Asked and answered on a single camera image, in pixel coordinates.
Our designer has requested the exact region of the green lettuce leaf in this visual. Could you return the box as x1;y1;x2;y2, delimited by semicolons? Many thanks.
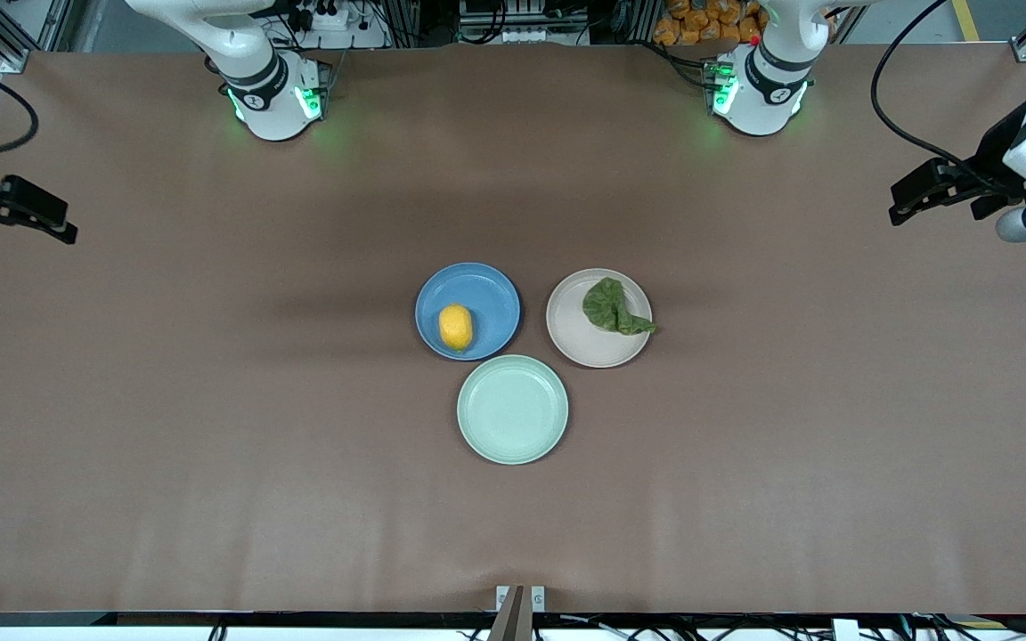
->
582;277;658;337

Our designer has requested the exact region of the yellow lemon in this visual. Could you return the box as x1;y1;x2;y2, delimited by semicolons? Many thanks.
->
438;304;475;353

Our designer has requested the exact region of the bag of orange fruit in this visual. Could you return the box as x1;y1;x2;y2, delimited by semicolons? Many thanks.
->
653;0;765;47

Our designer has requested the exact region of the white power strip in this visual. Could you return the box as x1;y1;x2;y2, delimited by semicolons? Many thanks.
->
286;4;352;33

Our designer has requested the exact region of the beige round plate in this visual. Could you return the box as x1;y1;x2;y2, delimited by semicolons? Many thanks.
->
546;268;654;369

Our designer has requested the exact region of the grey equipment rack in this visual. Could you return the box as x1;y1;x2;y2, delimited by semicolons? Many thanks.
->
458;0;590;45

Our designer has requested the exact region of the blue round plate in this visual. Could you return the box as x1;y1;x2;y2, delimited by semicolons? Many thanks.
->
415;262;522;361

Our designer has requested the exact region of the pale green round plate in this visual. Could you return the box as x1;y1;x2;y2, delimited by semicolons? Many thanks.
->
457;354;569;466

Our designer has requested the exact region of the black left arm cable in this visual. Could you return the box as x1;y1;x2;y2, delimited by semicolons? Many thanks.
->
870;0;1013;190

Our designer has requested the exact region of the black base cable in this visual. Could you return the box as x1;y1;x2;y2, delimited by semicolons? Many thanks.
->
647;40;714;88

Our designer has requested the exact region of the metal table edge bracket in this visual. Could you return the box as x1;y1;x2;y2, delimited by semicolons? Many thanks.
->
488;585;547;641

